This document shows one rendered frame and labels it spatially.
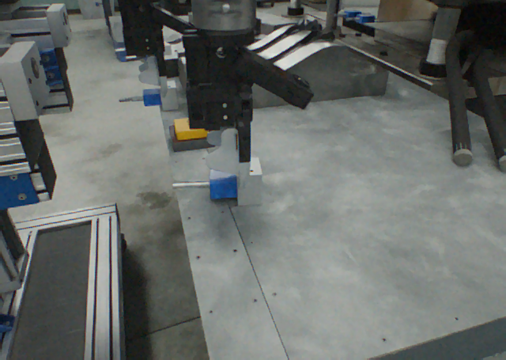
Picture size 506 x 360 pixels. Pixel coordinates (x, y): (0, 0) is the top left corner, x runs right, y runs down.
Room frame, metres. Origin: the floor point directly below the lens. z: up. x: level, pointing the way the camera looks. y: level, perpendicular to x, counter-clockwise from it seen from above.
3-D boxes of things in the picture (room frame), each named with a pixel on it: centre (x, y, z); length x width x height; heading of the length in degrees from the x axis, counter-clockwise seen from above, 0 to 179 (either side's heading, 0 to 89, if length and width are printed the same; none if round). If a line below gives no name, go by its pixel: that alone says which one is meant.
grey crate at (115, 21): (4.45, 1.29, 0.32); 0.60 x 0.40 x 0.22; 116
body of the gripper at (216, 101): (0.47, 0.04, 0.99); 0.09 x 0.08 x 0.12; 95
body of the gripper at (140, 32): (0.83, 0.23, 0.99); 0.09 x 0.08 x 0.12; 105
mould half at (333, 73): (0.98, -0.07, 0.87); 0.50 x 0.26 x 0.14; 106
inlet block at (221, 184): (0.47, 0.05, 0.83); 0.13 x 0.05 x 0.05; 96
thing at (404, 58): (1.80, -0.75, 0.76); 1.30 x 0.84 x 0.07; 16
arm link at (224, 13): (0.46, 0.03, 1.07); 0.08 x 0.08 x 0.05
